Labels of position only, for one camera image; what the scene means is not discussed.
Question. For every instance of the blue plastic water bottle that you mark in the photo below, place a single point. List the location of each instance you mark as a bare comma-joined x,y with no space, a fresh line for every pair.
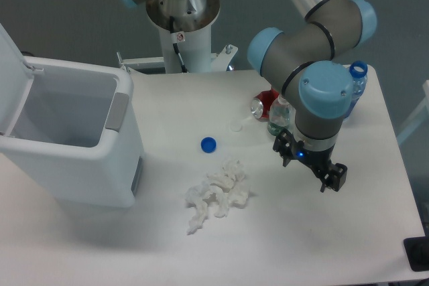
358,71

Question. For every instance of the blue bottle cap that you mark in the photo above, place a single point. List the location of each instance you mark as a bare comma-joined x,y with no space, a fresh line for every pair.
208,144

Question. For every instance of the clear green label bottle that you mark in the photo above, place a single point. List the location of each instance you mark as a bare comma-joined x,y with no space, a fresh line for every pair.
281,114

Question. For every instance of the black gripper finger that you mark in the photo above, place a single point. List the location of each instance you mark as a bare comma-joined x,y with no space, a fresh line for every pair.
283,144
334,177

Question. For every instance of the white furniture at right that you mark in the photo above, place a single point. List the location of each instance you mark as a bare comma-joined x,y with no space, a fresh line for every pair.
415,118

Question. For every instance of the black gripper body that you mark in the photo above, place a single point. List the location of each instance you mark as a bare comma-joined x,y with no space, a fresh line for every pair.
318,161

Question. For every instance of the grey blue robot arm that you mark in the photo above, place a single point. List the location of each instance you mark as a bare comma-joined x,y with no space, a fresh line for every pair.
299,67

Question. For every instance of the long crumpled white paper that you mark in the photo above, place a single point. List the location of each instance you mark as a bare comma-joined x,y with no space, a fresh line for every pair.
214,189

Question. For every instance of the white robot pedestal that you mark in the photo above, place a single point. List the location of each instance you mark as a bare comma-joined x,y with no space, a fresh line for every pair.
184,27

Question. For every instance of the black device at edge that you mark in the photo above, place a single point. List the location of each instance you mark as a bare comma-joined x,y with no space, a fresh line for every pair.
417,252

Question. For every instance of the white trash bin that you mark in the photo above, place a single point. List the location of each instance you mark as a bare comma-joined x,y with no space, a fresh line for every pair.
71,127

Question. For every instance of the white metal base bracket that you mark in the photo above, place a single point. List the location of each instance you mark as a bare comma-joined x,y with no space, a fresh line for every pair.
218,62

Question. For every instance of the red soda can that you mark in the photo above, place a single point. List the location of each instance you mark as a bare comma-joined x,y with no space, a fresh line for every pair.
260,104

